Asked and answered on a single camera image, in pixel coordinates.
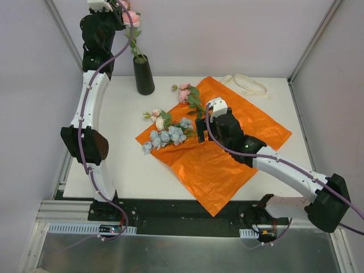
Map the white and pink flower stem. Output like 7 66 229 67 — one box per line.
143 108 173 131

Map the black conical vase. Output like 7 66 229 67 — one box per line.
133 54 155 96

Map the left white cable duct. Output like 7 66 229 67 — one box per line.
48 223 124 236

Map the dark orange tissue paper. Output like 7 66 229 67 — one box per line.
134 77 292 216

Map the aluminium frame post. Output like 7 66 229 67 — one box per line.
42 0 84 73
287 0 344 86

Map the pink and blue flower bouquet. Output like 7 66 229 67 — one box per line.
142 117 197 154

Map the right aluminium frame post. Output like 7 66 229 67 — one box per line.
287 0 344 86

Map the right white cable duct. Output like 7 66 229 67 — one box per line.
239 229 259 239

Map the white cable duct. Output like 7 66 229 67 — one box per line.
48 223 124 236
239 229 259 239

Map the left aluminium frame post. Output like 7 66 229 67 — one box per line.
42 0 84 73

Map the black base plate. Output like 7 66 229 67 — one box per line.
88 199 288 238

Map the small pink rose stem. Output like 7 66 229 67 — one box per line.
171 83 206 119

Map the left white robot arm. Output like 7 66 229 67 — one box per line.
60 1 127 221

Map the front aluminium rail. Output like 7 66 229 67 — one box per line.
36 198 345 229

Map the cream lace ribbon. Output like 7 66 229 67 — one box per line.
220 74 272 100

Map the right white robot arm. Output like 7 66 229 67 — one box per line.
195 97 351 233

